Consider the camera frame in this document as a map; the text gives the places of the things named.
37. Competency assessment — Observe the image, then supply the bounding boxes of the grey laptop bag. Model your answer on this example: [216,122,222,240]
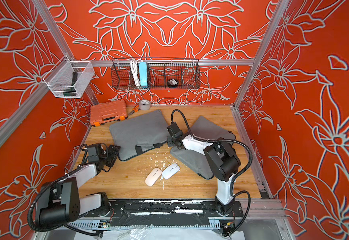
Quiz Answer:
[171,116,236,180]
[109,110,168,162]

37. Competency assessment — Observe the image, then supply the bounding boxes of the white computer mouse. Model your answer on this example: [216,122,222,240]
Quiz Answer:
[162,163,180,180]

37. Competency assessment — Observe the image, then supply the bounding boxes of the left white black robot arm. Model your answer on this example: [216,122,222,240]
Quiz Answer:
[27,143,121,238]

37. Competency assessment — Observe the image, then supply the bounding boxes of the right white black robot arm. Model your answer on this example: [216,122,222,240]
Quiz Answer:
[167,109,253,237]

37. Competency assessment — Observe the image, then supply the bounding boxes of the pink computer mouse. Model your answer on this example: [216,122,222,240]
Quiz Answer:
[145,168,162,187]

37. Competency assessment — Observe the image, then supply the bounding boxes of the orange tool case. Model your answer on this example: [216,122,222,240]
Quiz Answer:
[89,100,128,127]

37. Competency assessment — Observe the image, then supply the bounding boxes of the clear tape roll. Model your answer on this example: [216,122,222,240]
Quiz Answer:
[138,100,151,111]

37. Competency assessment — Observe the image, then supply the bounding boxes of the black round tape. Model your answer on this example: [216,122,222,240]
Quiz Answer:
[166,79,179,89]

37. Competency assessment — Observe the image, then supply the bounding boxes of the dark green flashlight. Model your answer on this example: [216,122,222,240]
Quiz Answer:
[63,72,78,97]

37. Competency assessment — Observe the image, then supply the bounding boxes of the light blue box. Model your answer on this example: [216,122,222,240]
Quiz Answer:
[138,62,148,88]

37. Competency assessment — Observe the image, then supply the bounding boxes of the orange handled pliers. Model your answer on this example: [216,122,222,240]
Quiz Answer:
[128,105,140,116]

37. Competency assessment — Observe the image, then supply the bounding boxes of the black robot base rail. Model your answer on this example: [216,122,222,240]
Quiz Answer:
[82,199,243,229]

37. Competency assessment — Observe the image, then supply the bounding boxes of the black wire wall basket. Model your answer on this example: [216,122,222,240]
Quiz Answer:
[110,57,201,90]

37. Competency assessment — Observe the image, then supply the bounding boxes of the clear plastic wall bin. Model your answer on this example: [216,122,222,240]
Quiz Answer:
[43,58,94,99]

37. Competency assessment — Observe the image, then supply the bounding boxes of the white coiled cable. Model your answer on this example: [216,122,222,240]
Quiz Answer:
[129,59,142,87]

